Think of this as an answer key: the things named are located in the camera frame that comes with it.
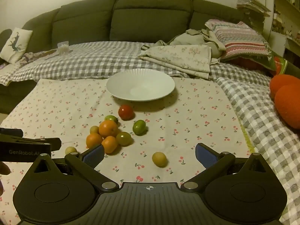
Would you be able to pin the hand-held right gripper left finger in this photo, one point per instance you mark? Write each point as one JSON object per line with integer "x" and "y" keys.
{"x": 95, "y": 155}

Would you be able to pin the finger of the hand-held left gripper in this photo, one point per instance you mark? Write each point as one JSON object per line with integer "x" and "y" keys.
{"x": 55, "y": 144}
{"x": 10, "y": 132}

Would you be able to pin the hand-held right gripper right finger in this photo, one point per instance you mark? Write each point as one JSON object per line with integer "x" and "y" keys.
{"x": 205, "y": 155}

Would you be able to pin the small yellow tomato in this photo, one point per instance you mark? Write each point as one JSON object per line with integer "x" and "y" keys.
{"x": 94, "y": 129}
{"x": 70, "y": 150}

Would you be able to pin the large mandarin orange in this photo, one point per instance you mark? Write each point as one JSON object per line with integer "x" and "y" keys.
{"x": 108, "y": 128}

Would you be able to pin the green-brown tomato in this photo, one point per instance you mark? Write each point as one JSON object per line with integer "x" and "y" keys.
{"x": 123, "y": 138}

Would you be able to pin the bright green tomato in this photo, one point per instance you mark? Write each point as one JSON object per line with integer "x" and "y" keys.
{"x": 140, "y": 127}
{"x": 112, "y": 118}

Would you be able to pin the red tomato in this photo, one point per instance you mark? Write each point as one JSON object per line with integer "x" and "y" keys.
{"x": 126, "y": 112}

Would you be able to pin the white ribbed plate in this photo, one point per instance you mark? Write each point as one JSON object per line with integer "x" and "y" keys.
{"x": 140, "y": 85}

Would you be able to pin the person's left hand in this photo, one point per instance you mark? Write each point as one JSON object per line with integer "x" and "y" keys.
{"x": 4, "y": 168}

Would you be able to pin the cherry-print cloth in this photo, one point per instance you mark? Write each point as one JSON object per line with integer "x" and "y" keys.
{"x": 58, "y": 103}

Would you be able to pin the purple floral cloth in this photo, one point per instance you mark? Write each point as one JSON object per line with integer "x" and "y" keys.
{"x": 35, "y": 56}

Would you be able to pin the white animal-print pillow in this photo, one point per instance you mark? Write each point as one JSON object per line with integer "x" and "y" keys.
{"x": 16, "y": 44}

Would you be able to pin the grey checked blanket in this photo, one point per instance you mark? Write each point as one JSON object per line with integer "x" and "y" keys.
{"x": 82, "y": 58}

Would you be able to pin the orange plush ball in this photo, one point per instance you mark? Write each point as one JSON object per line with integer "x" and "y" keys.
{"x": 282, "y": 84}
{"x": 289, "y": 105}

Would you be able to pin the folded floral cloth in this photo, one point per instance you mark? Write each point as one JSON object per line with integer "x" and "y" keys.
{"x": 178, "y": 56}

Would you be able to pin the green and orange book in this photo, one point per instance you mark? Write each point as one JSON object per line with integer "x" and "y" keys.
{"x": 280, "y": 65}

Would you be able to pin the beige garment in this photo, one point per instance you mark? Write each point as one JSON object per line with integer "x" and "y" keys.
{"x": 187, "y": 38}

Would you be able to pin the striped patterned cushion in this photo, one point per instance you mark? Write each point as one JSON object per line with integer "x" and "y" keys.
{"x": 236, "y": 37}

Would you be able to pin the green sofa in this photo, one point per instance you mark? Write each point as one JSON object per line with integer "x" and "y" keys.
{"x": 145, "y": 16}

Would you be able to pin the white bookshelf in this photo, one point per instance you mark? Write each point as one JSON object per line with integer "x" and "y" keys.
{"x": 284, "y": 21}

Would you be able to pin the stack of papers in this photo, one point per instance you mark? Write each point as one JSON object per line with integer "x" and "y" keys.
{"x": 252, "y": 5}

